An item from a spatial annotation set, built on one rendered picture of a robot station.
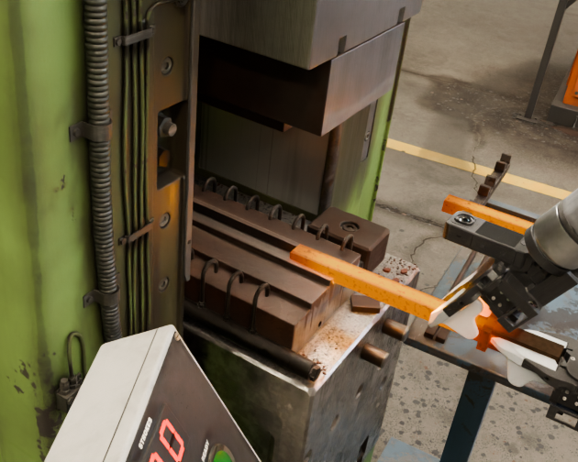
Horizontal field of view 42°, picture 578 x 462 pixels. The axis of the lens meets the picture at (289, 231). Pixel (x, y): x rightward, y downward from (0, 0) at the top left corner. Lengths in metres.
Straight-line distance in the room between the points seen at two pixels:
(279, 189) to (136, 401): 0.84
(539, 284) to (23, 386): 0.63
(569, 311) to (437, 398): 0.85
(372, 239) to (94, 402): 0.69
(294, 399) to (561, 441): 1.48
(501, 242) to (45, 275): 0.54
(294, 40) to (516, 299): 0.42
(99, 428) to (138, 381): 0.05
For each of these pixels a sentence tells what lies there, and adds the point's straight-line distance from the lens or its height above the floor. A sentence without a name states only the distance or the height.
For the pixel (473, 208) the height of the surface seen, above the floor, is 0.99.
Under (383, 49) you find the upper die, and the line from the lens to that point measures 0.98.
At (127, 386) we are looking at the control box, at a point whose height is 1.19.
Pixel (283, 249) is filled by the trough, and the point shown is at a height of 0.99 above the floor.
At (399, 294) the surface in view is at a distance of 1.07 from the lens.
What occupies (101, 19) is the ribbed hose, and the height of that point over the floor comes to 1.43.
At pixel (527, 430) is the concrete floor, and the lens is 2.44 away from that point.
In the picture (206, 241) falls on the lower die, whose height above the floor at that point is 0.99.
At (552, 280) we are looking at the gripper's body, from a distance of 0.97.
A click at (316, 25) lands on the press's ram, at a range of 0.79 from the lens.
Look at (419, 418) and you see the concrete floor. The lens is 2.35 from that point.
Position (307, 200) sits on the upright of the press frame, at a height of 0.95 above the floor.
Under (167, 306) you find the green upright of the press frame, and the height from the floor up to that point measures 1.00.
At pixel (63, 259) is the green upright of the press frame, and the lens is 0.81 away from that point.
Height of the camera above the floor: 1.65
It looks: 33 degrees down
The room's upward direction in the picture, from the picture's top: 7 degrees clockwise
